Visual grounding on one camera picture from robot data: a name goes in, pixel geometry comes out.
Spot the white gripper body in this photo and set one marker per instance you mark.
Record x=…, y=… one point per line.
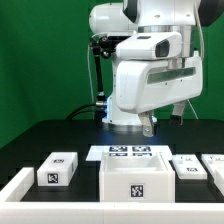
x=146, y=85

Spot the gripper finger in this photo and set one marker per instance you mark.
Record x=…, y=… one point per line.
x=148, y=123
x=176, y=118

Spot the white cabinet door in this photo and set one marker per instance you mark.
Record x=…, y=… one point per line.
x=215, y=165
x=188, y=167

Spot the white cabinet body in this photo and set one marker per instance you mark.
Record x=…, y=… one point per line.
x=136, y=179

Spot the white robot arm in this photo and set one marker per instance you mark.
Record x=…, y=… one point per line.
x=120, y=21

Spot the white cabinet top block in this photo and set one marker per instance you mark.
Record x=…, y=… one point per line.
x=58, y=169

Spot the white fiducial marker plate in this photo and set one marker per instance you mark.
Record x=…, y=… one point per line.
x=96, y=151

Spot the white L-shaped workspace fence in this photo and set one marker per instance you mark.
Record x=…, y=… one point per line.
x=14, y=211

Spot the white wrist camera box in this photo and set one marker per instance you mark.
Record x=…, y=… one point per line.
x=150, y=46

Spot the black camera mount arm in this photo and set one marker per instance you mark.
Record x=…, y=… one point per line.
x=104, y=47

